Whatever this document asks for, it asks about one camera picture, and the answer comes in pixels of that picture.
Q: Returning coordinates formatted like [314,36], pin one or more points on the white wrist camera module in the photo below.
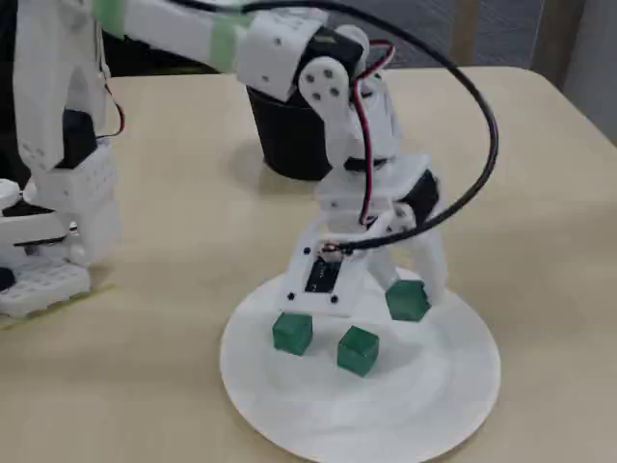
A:
[313,294]

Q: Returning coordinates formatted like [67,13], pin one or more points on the black cup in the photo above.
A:
[289,140]

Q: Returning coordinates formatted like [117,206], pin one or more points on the green cube block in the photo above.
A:
[291,333]
[407,301]
[357,349]

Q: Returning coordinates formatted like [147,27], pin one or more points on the black base clamp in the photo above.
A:
[5,279]

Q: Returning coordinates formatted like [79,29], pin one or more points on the white paper plate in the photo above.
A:
[410,410]

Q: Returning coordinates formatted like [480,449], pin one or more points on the wooden partition post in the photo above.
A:
[465,31]

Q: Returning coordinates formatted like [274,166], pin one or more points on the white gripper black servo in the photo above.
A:
[343,200]

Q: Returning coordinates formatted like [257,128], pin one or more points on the yellow green base mat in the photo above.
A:
[58,306]

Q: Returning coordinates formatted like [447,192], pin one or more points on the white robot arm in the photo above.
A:
[183,34]

